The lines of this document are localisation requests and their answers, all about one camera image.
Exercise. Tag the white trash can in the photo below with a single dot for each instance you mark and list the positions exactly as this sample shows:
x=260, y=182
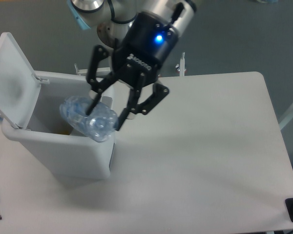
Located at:
x=29, y=105

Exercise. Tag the clear plastic water bottle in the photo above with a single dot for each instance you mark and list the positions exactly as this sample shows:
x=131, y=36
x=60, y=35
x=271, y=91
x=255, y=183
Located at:
x=98, y=126

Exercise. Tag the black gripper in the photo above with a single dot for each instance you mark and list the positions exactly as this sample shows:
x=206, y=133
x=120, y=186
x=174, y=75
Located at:
x=144, y=49

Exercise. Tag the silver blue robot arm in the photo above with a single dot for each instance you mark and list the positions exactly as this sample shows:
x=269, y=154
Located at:
x=120, y=14

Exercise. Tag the white bracket with bolt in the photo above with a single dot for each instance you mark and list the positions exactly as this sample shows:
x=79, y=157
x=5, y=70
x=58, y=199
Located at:
x=180, y=68

